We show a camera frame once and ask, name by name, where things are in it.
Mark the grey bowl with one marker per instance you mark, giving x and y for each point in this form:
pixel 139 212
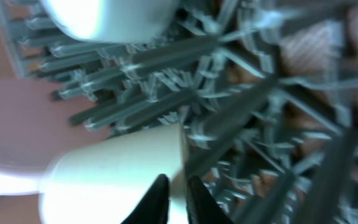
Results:
pixel 112 21

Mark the grey plastic dishwasher rack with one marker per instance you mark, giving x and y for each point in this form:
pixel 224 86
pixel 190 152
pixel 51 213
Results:
pixel 266 92

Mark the pink plate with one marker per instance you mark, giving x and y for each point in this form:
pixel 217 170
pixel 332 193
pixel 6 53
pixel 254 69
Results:
pixel 34 130

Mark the pale green cup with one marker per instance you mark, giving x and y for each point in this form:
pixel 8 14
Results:
pixel 103 182

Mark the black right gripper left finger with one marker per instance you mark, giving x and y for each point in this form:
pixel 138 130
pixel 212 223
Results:
pixel 153 208

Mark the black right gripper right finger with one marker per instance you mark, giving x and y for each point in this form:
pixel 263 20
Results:
pixel 201 206

